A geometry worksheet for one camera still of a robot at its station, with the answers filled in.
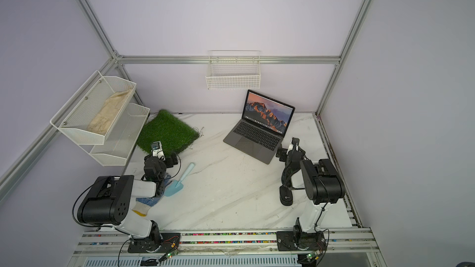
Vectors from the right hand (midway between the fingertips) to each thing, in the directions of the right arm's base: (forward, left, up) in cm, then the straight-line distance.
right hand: (290, 148), depth 98 cm
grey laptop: (+19, +12, +1) cm, 22 cm away
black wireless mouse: (-25, +6, -2) cm, 26 cm away
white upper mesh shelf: (0, +91, +28) cm, 95 cm away
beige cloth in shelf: (-3, +85, +27) cm, 89 cm away
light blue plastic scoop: (-18, +59, -4) cm, 62 cm away
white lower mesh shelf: (+3, +88, +9) cm, 89 cm away
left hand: (-3, +67, +3) cm, 67 cm away
